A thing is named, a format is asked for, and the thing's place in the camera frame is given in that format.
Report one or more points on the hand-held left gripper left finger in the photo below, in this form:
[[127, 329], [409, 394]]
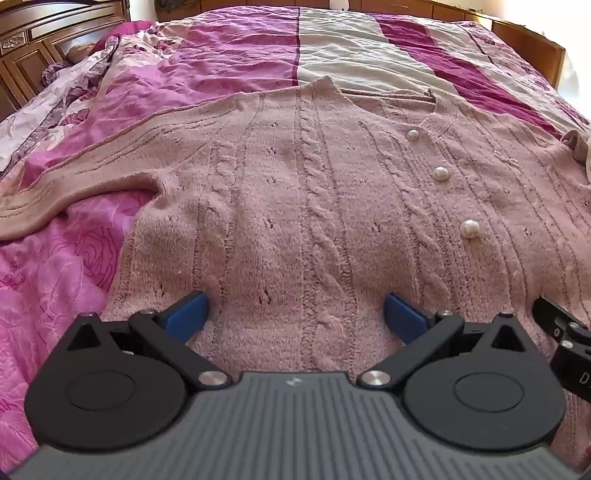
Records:
[[187, 317]]

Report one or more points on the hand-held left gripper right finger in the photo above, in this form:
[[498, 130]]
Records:
[[406, 318]]

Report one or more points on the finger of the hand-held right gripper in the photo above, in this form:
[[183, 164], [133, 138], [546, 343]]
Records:
[[551, 316]]

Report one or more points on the pink knitted cardigan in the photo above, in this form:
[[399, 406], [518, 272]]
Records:
[[304, 184]]

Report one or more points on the floral ruffled pillow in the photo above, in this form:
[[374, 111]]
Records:
[[55, 97]]

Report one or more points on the pink striped floral bedspread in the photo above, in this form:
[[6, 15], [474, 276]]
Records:
[[221, 55]]

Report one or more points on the carved wooden headboard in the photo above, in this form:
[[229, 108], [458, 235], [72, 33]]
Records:
[[41, 32]]

